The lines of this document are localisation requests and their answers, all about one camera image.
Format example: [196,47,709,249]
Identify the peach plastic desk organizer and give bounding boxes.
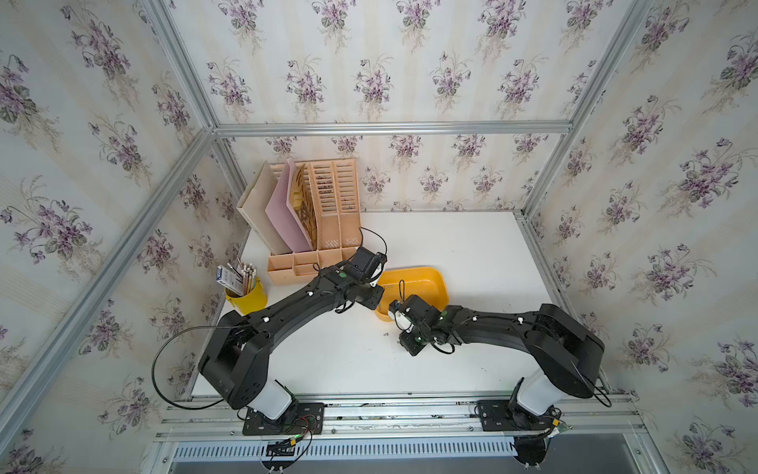
[268,158,361,286]

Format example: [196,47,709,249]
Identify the pens in cup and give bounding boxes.
[215,262,258,297]

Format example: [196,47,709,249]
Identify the pink folder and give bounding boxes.
[266,159,312,253]

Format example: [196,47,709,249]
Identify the patterned brown folder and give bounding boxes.
[289,165,318,250]

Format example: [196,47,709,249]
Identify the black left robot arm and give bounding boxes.
[199,246,387,421]

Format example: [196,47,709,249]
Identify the beige folder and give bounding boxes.
[236,162,291,255]

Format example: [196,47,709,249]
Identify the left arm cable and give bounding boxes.
[150,325,238,412]

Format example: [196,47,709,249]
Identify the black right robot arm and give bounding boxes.
[389,295,605,419]

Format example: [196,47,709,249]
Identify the yellow plastic storage box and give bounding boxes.
[375,267,449,322]

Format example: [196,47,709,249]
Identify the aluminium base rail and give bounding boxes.
[142,393,667,473]

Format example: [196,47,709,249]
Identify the yellow pen cup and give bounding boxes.
[225,278,268,316]

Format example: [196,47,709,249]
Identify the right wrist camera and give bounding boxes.
[388,300,414,333]

